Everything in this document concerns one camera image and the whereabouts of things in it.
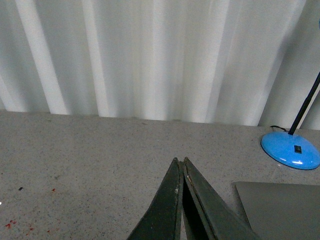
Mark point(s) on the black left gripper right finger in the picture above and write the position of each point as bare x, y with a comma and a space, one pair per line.
206, 215

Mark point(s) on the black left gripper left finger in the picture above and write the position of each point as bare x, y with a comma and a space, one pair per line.
162, 220

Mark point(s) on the grey laptop computer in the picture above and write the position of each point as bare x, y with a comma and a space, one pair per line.
278, 211

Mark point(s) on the blue desk lamp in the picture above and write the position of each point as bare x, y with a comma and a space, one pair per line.
296, 84

